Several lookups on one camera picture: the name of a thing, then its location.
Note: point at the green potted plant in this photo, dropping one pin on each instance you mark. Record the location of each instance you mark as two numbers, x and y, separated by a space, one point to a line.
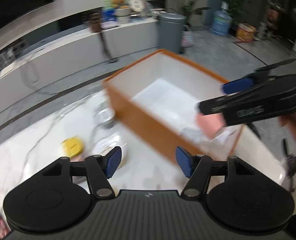
187 2

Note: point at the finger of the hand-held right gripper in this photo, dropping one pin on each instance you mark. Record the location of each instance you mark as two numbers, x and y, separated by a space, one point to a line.
250 107
237 85

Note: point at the round white plate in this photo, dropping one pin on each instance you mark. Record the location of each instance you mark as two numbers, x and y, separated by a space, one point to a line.
137 4

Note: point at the green printed gift box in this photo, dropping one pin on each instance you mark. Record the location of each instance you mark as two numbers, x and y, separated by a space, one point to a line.
119 0

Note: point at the pink rectangular block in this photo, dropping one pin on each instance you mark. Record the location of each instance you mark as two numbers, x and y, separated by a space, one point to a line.
210 125

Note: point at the blue water jug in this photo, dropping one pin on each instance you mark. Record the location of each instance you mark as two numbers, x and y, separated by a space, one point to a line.
221 20

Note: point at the yellow tape measure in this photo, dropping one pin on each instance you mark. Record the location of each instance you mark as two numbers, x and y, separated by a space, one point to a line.
72 147

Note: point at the orange cardboard box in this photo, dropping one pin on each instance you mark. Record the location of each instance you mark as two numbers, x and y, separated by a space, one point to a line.
143 110

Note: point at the glass jar with white lid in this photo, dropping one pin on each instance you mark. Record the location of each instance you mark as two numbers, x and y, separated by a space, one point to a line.
104 117

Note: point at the round glitter case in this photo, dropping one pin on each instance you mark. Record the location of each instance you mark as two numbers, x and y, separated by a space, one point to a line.
105 146

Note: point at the yellow cardboard carton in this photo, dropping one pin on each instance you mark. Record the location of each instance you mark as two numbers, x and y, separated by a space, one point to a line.
245 31

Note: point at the white woven bowl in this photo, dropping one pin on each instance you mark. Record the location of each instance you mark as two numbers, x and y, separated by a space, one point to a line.
123 11

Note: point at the blue printed box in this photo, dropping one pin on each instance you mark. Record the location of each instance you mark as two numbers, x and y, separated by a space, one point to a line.
109 17

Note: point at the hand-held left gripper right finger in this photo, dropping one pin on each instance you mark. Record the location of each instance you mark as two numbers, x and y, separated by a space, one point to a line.
184 162

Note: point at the pale shopping bag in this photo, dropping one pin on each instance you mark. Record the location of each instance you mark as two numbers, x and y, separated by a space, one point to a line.
187 38

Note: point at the grey trash bin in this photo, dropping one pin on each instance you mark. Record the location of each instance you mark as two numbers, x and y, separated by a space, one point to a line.
170 32

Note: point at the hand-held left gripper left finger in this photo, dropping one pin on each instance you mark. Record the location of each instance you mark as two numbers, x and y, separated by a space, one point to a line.
112 162

